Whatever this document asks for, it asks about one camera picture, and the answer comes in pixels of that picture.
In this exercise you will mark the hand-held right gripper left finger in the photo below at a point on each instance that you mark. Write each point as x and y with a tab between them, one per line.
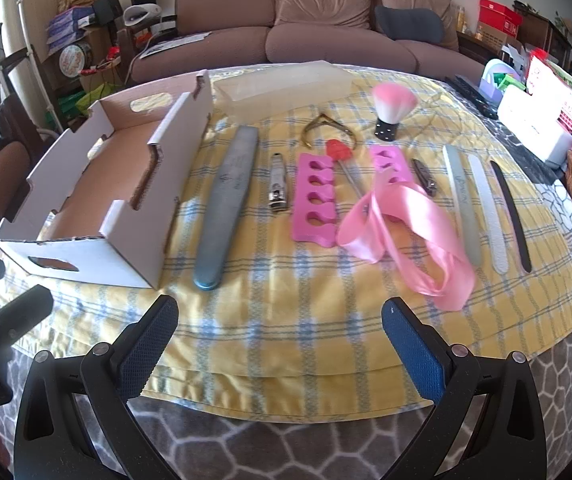
148	345

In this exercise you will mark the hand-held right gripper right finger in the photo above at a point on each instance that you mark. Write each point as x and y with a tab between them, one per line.
416	355

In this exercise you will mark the white cardboard box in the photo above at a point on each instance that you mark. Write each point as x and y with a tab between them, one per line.
131	220

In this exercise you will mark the white nail file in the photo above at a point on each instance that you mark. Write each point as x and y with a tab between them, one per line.
488	210

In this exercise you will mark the large grey nail buffer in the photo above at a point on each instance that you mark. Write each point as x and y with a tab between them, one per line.
226	200

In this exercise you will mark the black nail file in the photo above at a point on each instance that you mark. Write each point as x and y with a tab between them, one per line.
511	210

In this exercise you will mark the pink foam toe separator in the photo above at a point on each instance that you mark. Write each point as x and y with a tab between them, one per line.
381	166
300	200

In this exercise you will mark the translucent plastic lid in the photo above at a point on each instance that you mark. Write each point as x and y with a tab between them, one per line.
276	90

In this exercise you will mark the yellow plaid cloth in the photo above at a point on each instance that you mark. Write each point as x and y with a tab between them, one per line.
291	320

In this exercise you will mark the grey nail file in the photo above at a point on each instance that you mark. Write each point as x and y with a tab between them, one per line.
461	200

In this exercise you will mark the small silver nail clipper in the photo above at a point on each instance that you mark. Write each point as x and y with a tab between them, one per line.
423	175

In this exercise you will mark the green bag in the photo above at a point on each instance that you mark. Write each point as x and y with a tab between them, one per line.
83	102

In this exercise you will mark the large silver nail clipper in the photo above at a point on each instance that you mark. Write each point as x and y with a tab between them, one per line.
277	185

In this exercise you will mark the pink nail dust brush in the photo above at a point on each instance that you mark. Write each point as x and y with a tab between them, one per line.
391	105

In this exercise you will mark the gold cuticle nipper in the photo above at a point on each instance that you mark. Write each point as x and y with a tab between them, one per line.
322	120

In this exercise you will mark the white rectangular box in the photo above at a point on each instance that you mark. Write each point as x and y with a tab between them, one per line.
531	120

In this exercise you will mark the black keyboard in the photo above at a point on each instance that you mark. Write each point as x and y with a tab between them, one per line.
471	95

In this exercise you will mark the purple plastic container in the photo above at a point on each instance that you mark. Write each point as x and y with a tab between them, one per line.
491	77

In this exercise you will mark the white red printed packet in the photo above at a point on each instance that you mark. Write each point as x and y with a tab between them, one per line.
556	90

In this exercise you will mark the white paper sheets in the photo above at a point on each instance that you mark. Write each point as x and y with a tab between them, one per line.
176	42

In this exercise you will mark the white grey appliance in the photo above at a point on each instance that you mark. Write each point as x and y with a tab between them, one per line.
146	14

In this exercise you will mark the brown sofa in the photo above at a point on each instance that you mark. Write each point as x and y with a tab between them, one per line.
326	45

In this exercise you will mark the grey pillow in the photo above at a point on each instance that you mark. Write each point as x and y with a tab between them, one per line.
406	25

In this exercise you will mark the wooden cabinet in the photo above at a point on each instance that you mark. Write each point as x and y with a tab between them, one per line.
541	30

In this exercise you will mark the red box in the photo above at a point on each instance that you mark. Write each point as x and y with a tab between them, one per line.
498	12

